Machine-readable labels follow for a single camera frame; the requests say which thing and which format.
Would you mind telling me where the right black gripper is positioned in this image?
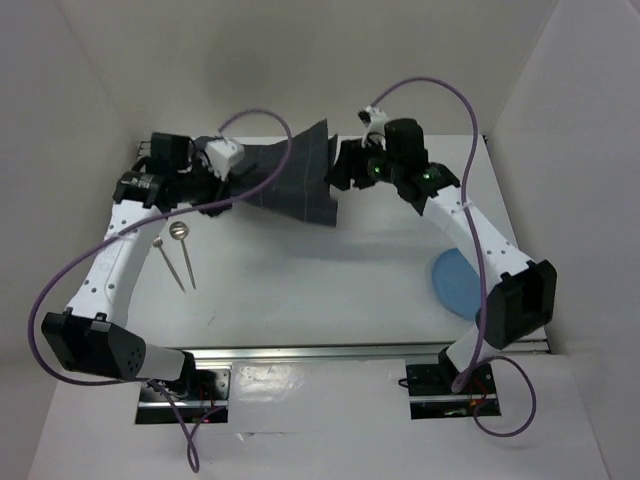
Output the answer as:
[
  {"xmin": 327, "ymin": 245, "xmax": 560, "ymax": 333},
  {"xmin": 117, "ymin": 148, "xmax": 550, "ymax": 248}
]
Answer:
[{"xmin": 324, "ymin": 135, "xmax": 402, "ymax": 191}]

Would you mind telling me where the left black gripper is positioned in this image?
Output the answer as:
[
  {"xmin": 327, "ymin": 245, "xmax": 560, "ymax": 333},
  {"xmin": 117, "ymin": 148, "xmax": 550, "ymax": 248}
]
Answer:
[{"xmin": 177, "ymin": 156, "xmax": 238, "ymax": 220}]

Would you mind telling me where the dark grey checked cloth napkin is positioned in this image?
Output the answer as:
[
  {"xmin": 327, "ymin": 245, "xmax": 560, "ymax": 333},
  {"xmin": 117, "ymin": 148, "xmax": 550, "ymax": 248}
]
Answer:
[{"xmin": 228, "ymin": 120, "xmax": 338, "ymax": 227}]

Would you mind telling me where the silver metal spoon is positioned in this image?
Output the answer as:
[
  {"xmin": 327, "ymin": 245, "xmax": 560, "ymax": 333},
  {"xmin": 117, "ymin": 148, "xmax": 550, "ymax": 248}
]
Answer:
[{"xmin": 169, "ymin": 221, "xmax": 197, "ymax": 289}]

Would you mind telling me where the silver metal fork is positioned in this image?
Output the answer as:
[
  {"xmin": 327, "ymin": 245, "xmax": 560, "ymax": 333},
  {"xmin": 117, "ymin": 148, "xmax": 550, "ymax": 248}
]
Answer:
[{"xmin": 152, "ymin": 237, "xmax": 186, "ymax": 293}]

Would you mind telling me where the blue plastic plate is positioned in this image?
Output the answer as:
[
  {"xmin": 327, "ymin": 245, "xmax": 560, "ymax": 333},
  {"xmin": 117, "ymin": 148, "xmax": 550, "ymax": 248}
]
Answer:
[{"xmin": 431, "ymin": 248, "xmax": 481, "ymax": 322}]

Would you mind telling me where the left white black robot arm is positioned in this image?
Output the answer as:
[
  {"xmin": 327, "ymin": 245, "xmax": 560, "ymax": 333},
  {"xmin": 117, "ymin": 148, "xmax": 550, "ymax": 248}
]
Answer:
[{"xmin": 41, "ymin": 133, "xmax": 244, "ymax": 399}]

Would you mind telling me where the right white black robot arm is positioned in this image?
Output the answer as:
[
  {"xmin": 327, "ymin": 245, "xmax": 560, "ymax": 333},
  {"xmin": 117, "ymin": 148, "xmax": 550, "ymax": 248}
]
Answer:
[{"xmin": 326, "ymin": 107, "xmax": 557, "ymax": 393}]

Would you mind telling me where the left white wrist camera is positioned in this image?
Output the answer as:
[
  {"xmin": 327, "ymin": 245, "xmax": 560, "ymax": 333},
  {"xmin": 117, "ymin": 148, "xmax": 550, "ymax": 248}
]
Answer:
[{"xmin": 204, "ymin": 137, "xmax": 245, "ymax": 181}]

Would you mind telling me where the aluminium table frame rail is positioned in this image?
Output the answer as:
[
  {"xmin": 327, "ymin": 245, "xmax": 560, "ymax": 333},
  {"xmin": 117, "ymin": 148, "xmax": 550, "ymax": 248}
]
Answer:
[{"xmin": 129, "ymin": 139, "xmax": 551, "ymax": 364}]

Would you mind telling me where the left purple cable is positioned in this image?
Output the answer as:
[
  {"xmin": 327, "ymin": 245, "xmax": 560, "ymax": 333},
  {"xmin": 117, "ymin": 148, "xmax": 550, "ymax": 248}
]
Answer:
[{"xmin": 27, "ymin": 108, "xmax": 293, "ymax": 474}]

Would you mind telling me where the purple cable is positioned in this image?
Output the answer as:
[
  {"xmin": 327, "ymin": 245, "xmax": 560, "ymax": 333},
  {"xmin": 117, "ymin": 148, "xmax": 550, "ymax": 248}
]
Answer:
[
  {"xmin": 372, "ymin": 76, "xmax": 539, "ymax": 438},
  {"xmin": 27, "ymin": 108, "xmax": 293, "ymax": 474}
]

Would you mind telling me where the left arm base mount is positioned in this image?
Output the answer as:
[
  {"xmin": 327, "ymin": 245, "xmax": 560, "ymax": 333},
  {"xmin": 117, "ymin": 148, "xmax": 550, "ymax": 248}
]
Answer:
[{"xmin": 135, "ymin": 366, "xmax": 231, "ymax": 425}]

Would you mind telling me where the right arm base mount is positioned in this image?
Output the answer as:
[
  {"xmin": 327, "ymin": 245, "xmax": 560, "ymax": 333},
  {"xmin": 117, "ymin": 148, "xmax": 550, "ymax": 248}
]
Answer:
[{"xmin": 398, "ymin": 364, "xmax": 501, "ymax": 420}]

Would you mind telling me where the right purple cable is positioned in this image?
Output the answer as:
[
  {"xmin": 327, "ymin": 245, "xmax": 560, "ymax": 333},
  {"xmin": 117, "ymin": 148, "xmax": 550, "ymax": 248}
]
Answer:
[{"xmin": 372, "ymin": 76, "xmax": 539, "ymax": 438}]

